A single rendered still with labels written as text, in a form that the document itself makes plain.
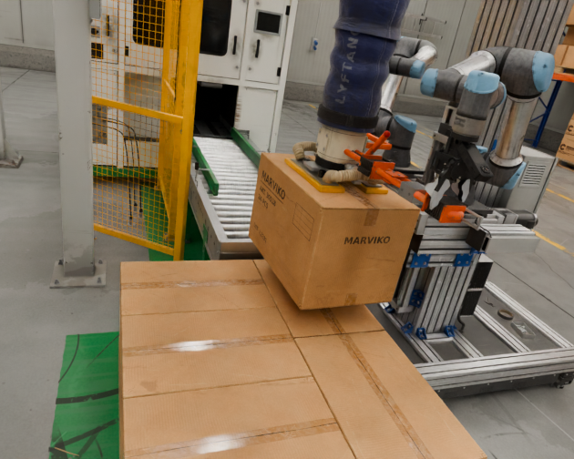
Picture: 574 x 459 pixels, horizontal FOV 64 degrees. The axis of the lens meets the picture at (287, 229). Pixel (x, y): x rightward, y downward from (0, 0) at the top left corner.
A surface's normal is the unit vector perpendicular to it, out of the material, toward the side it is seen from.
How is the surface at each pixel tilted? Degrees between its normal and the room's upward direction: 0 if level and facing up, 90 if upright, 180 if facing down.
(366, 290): 90
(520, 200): 90
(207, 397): 0
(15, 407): 0
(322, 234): 90
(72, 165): 90
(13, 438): 0
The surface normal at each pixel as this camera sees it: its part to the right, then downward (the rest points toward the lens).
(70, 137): 0.31, 0.41
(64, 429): 0.16, -0.90
